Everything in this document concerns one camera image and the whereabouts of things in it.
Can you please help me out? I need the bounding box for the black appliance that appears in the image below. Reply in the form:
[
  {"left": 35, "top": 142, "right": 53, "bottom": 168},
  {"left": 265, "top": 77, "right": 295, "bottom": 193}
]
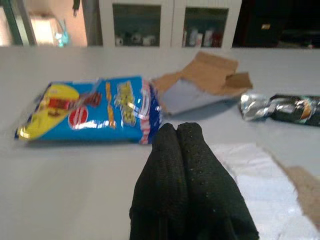
[{"left": 232, "top": 0, "right": 320, "bottom": 49}]

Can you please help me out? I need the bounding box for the white glass door cabinet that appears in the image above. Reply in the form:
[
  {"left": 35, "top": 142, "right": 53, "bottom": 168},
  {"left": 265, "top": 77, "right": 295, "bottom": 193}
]
[{"left": 84, "top": 0, "right": 243, "bottom": 49}]

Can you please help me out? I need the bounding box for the white bottle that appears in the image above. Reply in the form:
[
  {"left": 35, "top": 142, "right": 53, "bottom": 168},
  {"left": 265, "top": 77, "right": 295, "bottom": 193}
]
[
  {"left": 188, "top": 28, "right": 199, "bottom": 47},
  {"left": 203, "top": 29, "right": 215, "bottom": 47}
]

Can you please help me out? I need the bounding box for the beige cardboard box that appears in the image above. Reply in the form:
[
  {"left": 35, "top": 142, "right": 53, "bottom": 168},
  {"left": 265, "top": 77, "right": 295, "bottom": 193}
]
[{"left": 28, "top": 12, "right": 65, "bottom": 47}]

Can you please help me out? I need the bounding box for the blue yellow snack bag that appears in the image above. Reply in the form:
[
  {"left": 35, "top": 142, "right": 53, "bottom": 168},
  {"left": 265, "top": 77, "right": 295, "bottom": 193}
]
[{"left": 13, "top": 74, "right": 166, "bottom": 146}]

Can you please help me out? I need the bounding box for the black silver foil wrapper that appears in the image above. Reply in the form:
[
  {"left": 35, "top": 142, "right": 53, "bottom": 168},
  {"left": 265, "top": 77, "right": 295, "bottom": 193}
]
[{"left": 239, "top": 91, "right": 320, "bottom": 127}]

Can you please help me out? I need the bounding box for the brown paper piece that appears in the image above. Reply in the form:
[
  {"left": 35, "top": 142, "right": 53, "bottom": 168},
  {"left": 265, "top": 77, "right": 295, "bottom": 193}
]
[{"left": 268, "top": 147, "right": 320, "bottom": 226}]

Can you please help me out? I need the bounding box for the white paper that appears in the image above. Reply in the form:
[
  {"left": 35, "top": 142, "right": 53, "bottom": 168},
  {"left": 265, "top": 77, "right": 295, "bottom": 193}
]
[{"left": 209, "top": 142, "right": 320, "bottom": 240}]

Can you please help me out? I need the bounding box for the grey green post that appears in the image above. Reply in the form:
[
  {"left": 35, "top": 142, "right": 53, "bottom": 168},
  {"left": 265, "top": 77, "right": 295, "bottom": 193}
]
[{"left": 0, "top": 0, "right": 38, "bottom": 47}]

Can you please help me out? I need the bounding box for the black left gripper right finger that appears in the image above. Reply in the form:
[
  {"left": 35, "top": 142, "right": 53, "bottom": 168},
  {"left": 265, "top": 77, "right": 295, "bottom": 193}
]
[{"left": 172, "top": 121, "right": 260, "bottom": 240}]

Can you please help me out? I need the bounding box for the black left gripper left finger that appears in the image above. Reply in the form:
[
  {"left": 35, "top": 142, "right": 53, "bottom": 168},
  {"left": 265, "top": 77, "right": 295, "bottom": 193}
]
[{"left": 128, "top": 122, "right": 189, "bottom": 240}]

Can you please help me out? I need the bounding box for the teal plastic object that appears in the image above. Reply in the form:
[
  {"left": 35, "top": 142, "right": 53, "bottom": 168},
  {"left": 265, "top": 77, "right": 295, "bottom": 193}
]
[{"left": 54, "top": 19, "right": 72, "bottom": 49}]

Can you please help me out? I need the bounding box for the torn brown cardboard box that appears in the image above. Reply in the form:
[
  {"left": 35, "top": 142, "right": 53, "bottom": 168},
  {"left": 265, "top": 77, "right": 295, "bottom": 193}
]
[{"left": 150, "top": 50, "right": 254, "bottom": 117}]

